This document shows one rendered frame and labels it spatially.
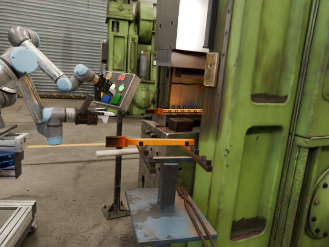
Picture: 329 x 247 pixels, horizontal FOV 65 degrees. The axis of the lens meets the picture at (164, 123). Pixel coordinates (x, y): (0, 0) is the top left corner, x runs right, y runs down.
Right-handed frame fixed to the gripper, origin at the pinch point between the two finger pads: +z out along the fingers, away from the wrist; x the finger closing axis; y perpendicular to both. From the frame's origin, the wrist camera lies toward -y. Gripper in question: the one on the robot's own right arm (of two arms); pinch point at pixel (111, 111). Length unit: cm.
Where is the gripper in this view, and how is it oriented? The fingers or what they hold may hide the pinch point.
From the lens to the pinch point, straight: 149.1
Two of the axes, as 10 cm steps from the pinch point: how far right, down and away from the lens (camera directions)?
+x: 4.4, 2.2, -8.7
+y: -0.8, 9.8, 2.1
